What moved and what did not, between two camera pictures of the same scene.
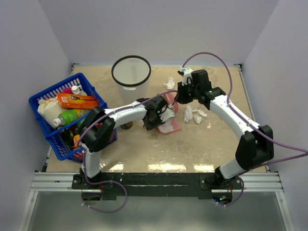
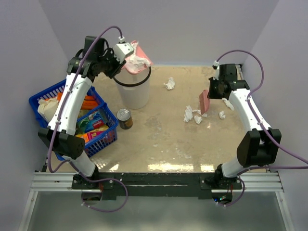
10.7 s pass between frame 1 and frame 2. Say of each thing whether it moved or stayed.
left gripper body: moved
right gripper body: moved
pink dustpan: moved
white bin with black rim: stayed
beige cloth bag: stayed
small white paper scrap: stayed
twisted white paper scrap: stayed
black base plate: stayed
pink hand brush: moved
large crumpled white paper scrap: stayed
